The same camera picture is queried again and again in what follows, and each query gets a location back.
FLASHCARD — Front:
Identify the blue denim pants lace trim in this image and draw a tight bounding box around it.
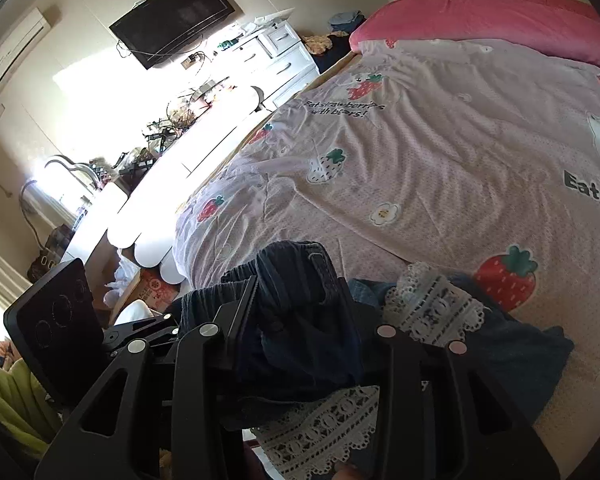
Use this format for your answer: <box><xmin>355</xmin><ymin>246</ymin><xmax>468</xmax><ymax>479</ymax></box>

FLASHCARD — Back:
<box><xmin>177</xmin><ymin>242</ymin><xmax>574</xmax><ymax>479</ymax></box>

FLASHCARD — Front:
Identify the person's right hand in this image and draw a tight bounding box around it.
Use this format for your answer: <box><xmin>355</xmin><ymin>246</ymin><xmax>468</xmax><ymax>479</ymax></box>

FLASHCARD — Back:
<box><xmin>331</xmin><ymin>463</ymin><xmax>367</xmax><ymax>480</ymax></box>

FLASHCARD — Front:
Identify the cream and green left sleeve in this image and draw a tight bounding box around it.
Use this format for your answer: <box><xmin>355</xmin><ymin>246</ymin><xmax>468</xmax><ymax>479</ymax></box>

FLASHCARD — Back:
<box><xmin>0</xmin><ymin>359</ymin><xmax>62</xmax><ymax>460</ymax></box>

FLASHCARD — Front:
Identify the white dresser with drawers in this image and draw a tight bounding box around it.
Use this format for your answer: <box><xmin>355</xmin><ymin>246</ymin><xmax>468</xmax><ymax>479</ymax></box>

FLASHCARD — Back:
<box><xmin>63</xmin><ymin>11</ymin><xmax>318</xmax><ymax>285</ymax></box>

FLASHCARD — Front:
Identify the pink strawberry bear bed sheet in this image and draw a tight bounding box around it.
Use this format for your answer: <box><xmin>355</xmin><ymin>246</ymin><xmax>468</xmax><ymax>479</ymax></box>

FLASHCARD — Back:
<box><xmin>174</xmin><ymin>40</ymin><xmax>600</xmax><ymax>474</ymax></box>

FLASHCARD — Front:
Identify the pink fluffy blanket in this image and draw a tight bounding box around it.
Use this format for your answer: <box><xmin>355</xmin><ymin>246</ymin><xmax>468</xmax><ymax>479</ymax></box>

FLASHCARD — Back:
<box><xmin>350</xmin><ymin>0</ymin><xmax>600</xmax><ymax>68</ymax></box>

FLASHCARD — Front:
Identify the white wall air conditioner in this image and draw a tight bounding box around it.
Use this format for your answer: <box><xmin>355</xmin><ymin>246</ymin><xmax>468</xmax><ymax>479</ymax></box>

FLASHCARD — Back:
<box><xmin>0</xmin><ymin>8</ymin><xmax>51</xmax><ymax>92</ymax></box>

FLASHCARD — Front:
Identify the black wall television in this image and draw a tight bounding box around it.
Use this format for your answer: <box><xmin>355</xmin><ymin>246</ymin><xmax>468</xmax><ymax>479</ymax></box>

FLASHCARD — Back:
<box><xmin>110</xmin><ymin>0</ymin><xmax>235</xmax><ymax>70</ymax></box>

